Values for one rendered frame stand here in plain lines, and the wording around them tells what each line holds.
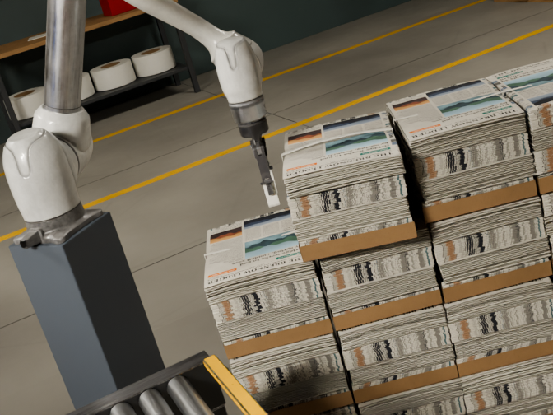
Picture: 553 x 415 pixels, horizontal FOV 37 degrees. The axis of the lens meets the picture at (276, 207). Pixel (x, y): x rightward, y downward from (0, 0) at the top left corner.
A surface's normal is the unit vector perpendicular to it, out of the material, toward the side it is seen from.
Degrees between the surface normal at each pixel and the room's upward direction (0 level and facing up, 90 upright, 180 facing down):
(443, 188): 90
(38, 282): 90
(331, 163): 2
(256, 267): 1
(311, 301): 90
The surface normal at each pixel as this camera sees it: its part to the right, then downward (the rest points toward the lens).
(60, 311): -0.45, 0.43
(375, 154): -0.22, -0.90
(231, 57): -0.12, 0.18
